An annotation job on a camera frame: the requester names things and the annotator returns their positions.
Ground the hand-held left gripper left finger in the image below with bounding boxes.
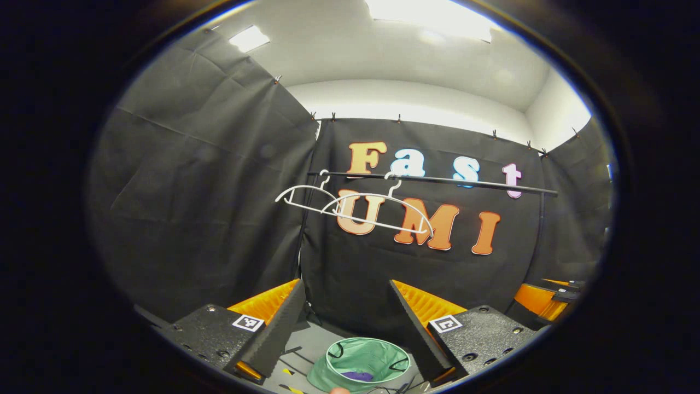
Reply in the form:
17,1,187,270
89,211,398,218
156,278,307,385

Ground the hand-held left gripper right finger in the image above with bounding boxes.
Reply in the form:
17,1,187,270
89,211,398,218
387,279,549,386

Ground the green laundry hamper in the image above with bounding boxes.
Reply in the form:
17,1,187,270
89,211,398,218
306,337,412,393

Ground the black clothes rack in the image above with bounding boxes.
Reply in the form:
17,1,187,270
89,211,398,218
298,171,559,274

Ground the white plastic hanger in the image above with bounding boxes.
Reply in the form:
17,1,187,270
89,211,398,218
275,170,351,221
320,172,435,237

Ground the black backdrop cloth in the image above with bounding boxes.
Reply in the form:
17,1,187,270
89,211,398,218
87,30,613,340

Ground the small ceiling light panel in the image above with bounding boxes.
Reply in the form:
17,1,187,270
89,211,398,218
229,25,271,54

